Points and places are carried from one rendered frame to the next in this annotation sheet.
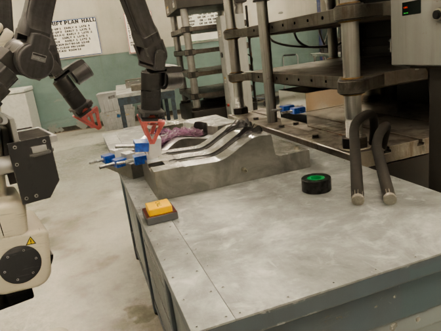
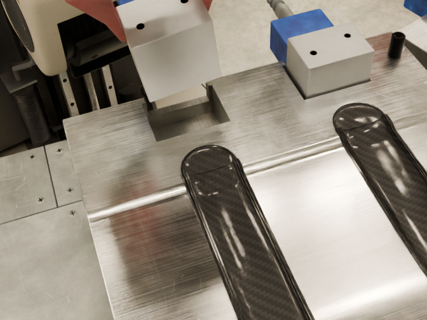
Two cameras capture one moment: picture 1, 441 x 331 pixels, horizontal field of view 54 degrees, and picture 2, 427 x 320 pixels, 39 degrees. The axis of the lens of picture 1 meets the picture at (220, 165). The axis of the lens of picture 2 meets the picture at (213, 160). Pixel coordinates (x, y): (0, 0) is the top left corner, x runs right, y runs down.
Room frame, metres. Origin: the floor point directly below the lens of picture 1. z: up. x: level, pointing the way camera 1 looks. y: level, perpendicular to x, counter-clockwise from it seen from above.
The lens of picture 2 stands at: (1.29, -0.11, 1.19)
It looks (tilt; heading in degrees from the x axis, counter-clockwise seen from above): 49 degrees down; 91
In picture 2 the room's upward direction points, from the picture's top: 4 degrees counter-clockwise
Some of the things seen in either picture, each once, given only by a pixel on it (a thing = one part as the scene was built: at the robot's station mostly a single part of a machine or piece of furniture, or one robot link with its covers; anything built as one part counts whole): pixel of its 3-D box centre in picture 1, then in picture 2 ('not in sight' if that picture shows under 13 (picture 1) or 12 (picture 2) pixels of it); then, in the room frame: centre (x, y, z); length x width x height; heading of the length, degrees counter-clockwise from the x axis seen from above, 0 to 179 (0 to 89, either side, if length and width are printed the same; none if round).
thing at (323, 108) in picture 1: (336, 101); not in sight; (2.13, -0.62, 0.87); 0.50 x 0.27 x 0.17; 107
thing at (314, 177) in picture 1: (316, 183); not in sight; (1.11, -0.25, 0.82); 0.08 x 0.08 x 0.04
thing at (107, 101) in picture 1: (115, 100); not in sight; (7.77, 1.71, 0.49); 0.60 x 0.42 x 0.33; 98
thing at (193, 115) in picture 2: (157, 169); (186, 127); (1.26, 0.19, 0.87); 0.05 x 0.05 x 0.04; 17
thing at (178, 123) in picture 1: (167, 130); not in sight; (2.14, 0.24, 0.84); 0.20 x 0.15 x 0.07; 107
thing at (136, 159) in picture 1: (136, 159); (299, 35); (1.36, 0.27, 0.89); 0.13 x 0.05 x 0.05; 107
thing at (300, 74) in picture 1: (346, 81); not in sight; (2.19, -0.69, 0.96); 1.29 x 0.83 x 0.18; 17
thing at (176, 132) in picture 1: (172, 133); not in sight; (1.69, 0.17, 0.90); 0.26 x 0.18 x 0.08; 124
